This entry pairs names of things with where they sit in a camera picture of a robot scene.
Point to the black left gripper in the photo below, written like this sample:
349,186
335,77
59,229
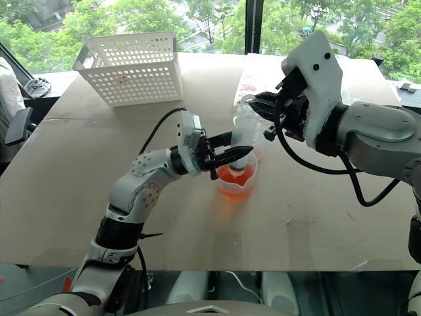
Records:
204,149

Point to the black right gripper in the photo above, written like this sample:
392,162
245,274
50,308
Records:
292,95

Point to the clear plastic bottle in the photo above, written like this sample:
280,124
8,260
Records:
245,130

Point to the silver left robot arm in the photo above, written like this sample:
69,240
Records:
131,194

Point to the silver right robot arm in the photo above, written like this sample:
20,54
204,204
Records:
378,135

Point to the clear plastic cup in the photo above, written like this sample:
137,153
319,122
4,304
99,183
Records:
260,145

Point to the clear cup with red liquid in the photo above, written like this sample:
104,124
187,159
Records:
235,184

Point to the clear plastic bag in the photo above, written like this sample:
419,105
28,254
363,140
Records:
255,77

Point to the black zip tie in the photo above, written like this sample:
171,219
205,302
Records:
152,235

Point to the white perforated plastic basket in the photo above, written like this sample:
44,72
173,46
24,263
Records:
131,72

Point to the small black round object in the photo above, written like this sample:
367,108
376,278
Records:
379,59

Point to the small black flat object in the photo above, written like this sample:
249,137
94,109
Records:
407,86

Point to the white rounded robot leg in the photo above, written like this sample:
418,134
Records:
279,291
188,288

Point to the grey robot torso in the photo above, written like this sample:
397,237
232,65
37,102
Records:
204,308

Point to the black chair armrest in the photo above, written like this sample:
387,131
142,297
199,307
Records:
20,126

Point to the person in white clothing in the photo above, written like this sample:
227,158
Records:
8,98

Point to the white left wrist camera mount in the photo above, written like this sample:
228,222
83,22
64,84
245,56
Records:
187,145

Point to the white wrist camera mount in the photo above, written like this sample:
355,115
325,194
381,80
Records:
320,89
187,145

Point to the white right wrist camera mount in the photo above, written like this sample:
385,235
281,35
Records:
320,89

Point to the black window frame post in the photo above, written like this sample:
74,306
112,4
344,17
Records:
254,26

